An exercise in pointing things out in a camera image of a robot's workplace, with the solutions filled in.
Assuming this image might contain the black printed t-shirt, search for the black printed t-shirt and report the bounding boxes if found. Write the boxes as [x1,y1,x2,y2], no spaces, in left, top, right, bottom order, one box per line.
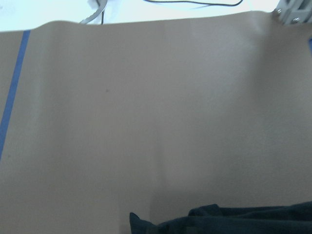
[129,202,312,234]

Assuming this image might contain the white tripod stand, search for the white tripod stand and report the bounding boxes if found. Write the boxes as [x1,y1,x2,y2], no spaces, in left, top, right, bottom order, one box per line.
[79,0,108,24]

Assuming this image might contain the blue tape line lengthwise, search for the blue tape line lengthwise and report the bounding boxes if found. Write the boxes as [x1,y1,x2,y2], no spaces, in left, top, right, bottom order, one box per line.
[0,30,31,158]

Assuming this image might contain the aluminium frame post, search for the aluminium frame post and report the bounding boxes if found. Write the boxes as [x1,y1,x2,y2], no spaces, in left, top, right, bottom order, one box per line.
[273,0,312,25]

